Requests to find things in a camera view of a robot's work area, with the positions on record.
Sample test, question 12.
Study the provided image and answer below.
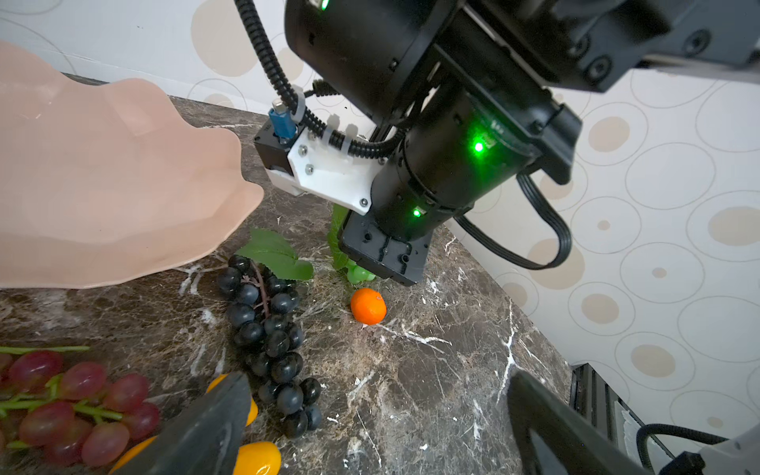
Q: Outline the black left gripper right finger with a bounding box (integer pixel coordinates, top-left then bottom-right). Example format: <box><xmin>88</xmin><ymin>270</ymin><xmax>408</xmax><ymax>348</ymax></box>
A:
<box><xmin>507</xmin><ymin>371</ymin><xmax>645</xmax><ymax>474</ymax></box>

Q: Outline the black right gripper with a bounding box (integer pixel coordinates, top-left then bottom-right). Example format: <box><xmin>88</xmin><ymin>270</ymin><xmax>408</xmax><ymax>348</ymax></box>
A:
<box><xmin>338</xmin><ymin>211</ymin><xmax>433</xmax><ymax>287</ymax></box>

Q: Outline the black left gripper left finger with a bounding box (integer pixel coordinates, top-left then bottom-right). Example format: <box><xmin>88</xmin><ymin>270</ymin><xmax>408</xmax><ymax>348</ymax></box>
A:
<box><xmin>114</xmin><ymin>372</ymin><xmax>253</xmax><ymax>474</ymax></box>

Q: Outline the green fake grape bunch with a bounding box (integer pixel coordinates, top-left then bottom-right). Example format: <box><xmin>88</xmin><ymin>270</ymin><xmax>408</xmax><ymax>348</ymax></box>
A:
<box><xmin>327</xmin><ymin>204</ymin><xmax>376</xmax><ymax>285</ymax></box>

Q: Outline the black fake grape bunch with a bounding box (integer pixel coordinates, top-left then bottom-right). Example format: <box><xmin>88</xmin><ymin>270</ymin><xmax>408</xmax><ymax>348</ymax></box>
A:
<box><xmin>216</xmin><ymin>229</ymin><xmax>323</xmax><ymax>439</ymax></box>

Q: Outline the red fake grape bunch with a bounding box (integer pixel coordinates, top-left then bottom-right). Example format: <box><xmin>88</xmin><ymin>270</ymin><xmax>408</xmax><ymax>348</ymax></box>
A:
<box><xmin>1</xmin><ymin>346</ymin><xmax>162</xmax><ymax>468</ymax></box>

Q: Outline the pink scalloped fruit bowl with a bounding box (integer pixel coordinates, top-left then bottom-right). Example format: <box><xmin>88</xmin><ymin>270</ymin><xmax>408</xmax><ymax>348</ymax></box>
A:
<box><xmin>1</xmin><ymin>43</ymin><xmax>264</xmax><ymax>289</ymax></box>

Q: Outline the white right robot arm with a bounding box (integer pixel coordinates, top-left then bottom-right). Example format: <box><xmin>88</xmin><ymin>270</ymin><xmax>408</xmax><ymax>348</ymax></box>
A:
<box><xmin>285</xmin><ymin>1</ymin><xmax>759</xmax><ymax>285</ymax></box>

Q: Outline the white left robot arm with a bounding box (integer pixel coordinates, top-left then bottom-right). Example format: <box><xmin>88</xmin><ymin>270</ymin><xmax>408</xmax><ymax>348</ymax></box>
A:
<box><xmin>111</xmin><ymin>371</ymin><xmax>759</xmax><ymax>474</ymax></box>

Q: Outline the yellow fake kumquat lower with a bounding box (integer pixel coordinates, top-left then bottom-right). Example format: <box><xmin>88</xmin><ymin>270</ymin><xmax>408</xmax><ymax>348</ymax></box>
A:
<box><xmin>110</xmin><ymin>437</ymin><xmax>282</xmax><ymax>475</ymax></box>

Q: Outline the yellow fake kumquat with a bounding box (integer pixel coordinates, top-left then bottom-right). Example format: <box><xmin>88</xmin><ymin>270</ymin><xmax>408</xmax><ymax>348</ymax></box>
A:
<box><xmin>110</xmin><ymin>437</ymin><xmax>282</xmax><ymax>475</ymax></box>
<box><xmin>206</xmin><ymin>374</ymin><xmax>258</xmax><ymax>427</ymax></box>

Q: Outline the yellow fake kumquat upper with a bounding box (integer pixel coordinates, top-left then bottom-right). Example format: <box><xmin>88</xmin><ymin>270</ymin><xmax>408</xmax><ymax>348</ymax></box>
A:
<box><xmin>206</xmin><ymin>374</ymin><xmax>258</xmax><ymax>427</ymax></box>

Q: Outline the small fake orange right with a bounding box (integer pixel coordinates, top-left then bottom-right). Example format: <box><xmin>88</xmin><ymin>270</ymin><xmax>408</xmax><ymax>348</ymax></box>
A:
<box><xmin>350</xmin><ymin>288</ymin><xmax>387</xmax><ymax>326</ymax></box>

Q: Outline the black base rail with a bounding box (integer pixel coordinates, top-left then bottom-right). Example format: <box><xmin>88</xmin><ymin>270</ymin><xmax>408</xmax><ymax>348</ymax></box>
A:
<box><xmin>569</xmin><ymin>363</ymin><xmax>643</xmax><ymax>467</ymax></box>

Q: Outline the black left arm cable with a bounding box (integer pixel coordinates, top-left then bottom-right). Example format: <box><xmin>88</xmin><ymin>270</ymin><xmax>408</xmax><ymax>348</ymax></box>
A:
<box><xmin>634</xmin><ymin>422</ymin><xmax>728</xmax><ymax>473</ymax></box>

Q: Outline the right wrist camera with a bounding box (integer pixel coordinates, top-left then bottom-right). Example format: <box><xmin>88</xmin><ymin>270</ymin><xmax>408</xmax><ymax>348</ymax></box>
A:
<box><xmin>255</xmin><ymin>99</ymin><xmax>386</xmax><ymax>216</ymax></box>

